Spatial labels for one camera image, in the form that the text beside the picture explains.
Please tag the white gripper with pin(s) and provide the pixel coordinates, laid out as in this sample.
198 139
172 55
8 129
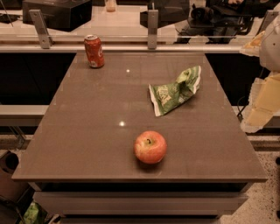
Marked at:
271 49

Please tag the black box behind glass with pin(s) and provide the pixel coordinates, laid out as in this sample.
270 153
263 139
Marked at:
62 15

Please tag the red coke can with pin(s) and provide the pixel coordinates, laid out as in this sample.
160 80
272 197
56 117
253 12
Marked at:
93 47

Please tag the left metal rail bracket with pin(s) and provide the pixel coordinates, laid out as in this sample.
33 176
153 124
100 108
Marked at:
45 40

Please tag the right metal rail bracket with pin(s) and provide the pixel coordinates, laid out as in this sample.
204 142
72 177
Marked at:
269 16

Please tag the metal rail bracket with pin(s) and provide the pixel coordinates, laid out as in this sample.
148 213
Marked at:
269 16
45 40
152 29

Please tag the middle metal rail bracket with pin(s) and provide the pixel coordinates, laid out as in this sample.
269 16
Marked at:
152 29

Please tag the green chip bag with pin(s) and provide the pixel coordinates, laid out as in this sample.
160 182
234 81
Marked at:
167 97

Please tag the brown cabinet with hole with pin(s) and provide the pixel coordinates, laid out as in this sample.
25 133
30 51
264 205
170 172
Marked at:
10 189

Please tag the plastic cup behind glass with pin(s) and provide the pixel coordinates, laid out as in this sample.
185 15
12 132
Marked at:
110 5

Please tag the person with camera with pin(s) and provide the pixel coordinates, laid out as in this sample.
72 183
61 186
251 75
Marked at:
221 20

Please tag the red apple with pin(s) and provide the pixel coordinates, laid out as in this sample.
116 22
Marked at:
150 147

